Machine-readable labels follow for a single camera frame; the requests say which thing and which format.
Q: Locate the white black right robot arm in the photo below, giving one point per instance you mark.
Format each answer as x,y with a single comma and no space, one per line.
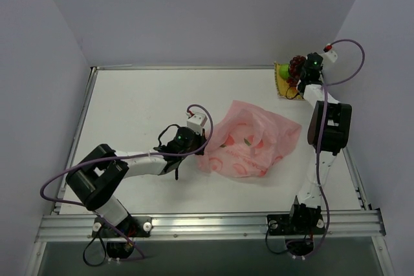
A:
328,131

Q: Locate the pink plastic bag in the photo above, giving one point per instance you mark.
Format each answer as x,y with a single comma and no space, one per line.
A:
248,142

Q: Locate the red fake grape bunch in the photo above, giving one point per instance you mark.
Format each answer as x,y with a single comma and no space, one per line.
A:
294,70

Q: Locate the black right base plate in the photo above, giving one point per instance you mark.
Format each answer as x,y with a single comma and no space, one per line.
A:
286,224

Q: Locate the yellow woven mat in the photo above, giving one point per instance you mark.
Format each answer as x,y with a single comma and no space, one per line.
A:
283,88

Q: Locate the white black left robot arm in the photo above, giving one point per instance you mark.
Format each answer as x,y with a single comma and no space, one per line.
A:
95,184

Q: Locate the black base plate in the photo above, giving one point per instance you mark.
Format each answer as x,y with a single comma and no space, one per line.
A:
131,227
286,224

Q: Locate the aluminium front rail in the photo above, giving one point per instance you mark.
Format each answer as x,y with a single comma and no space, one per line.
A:
208,226

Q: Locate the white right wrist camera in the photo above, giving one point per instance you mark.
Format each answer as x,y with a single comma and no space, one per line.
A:
329,54

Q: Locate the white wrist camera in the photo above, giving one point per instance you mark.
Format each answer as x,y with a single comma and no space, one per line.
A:
196,122
329,54

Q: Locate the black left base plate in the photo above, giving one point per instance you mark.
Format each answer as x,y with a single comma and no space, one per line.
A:
131,227

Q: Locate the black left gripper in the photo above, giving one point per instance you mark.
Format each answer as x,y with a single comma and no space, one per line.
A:
198,140

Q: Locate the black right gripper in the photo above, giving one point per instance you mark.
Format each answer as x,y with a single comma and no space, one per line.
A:
306,74

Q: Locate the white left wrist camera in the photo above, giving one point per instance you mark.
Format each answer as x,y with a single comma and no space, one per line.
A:
196,122

